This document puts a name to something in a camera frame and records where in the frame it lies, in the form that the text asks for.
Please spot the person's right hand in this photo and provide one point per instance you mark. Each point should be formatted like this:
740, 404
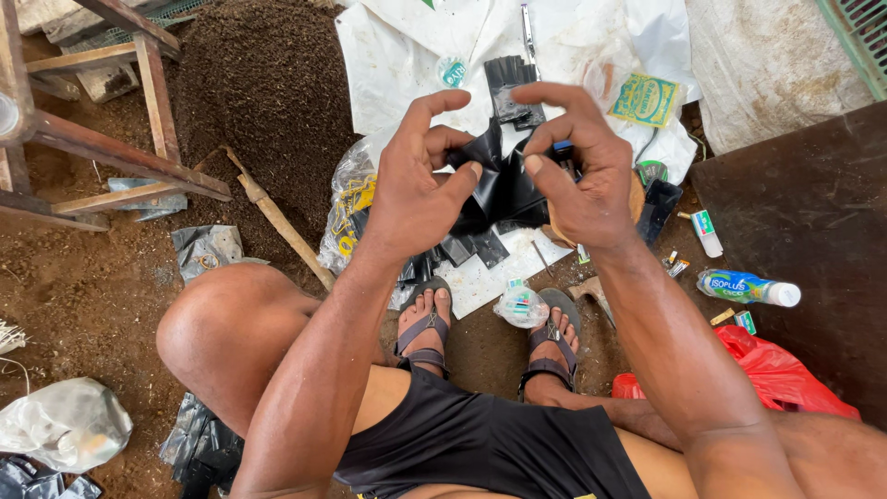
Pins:
589, 194

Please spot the person's left hand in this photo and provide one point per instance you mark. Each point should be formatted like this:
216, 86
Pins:
405, 194

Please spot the black plastic nursery bag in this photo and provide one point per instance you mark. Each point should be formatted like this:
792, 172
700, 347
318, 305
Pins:
506, 187

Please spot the blue stapler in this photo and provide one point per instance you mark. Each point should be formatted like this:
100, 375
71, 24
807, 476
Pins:
564, 154

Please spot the round wooden block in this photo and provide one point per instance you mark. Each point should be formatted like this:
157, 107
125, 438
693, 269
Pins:
636, 201

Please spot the clear bag of rubber bands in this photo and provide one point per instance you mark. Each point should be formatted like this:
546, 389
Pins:
350, 201

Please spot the green round tape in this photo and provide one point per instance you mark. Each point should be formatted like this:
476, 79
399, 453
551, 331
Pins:
651, 172

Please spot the black pouch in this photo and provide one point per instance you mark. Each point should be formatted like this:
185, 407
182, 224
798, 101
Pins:
658, 204

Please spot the pile of folded black bags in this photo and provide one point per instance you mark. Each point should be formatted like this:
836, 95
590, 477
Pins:
457, 249

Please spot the metal nail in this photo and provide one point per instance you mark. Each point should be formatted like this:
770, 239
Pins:
541, 258

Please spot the green and yellow paper packet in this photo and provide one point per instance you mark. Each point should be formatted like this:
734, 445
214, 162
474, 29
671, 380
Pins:
646, 100

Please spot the small white tube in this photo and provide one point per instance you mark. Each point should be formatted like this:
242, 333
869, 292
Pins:
707, 232

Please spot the small clear bag of boxes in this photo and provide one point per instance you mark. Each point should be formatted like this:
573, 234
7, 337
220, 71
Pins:
521, 305

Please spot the wooden stick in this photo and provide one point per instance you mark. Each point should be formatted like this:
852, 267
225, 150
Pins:
277, 218

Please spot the small clear water cup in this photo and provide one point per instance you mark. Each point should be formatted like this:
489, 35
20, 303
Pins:
452, 71

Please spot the white plastic sheet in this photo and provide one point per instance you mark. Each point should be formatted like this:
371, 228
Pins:
416, 62

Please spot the person's left sandal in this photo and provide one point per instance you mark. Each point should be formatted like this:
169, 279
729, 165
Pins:
424, 326

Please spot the person's sandal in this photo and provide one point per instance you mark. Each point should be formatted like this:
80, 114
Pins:
551, 346
424, 326

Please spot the stack of black plastic bags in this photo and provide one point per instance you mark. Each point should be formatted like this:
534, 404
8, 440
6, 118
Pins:
509, 87

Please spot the person's right sandal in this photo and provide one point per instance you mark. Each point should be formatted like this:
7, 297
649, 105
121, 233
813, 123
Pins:
551, 346

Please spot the heap of dark soil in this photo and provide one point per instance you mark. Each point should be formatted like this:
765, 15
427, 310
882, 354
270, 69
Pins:
270, 104

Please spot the metal cutter knife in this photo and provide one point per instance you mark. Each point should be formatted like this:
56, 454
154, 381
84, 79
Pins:
529, 41

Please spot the plastic drink bottle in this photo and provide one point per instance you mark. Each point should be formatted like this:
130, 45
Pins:
745, 286

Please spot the small green box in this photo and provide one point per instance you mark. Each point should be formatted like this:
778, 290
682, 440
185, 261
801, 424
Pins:
745, 322

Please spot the grey plastic scrap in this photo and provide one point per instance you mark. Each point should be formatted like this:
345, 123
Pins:
149, 201
204, 249

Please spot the dirty white sack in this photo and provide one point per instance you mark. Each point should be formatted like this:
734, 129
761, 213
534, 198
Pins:
762, 69

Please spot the dark brown board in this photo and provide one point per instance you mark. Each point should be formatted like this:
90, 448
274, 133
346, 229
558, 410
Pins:
804, 242

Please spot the red plastic bag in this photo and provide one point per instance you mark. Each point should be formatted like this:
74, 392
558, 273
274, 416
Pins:
776, 374

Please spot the person's black shorts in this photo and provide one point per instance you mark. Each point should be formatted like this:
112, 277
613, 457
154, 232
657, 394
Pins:
485, 443

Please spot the green plastic crate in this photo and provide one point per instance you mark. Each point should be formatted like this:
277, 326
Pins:
859, 34

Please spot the crumpled black plastic sheets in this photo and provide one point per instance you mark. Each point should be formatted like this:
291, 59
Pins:
201, 443

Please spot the crumpled clear plastic bag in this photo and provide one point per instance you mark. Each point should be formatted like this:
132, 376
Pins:
66, 426

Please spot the dark plastic scraps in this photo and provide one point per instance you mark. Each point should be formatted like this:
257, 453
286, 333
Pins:
41, 482

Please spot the wooden frame stool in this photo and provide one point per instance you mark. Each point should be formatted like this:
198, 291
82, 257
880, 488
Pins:
90, 138

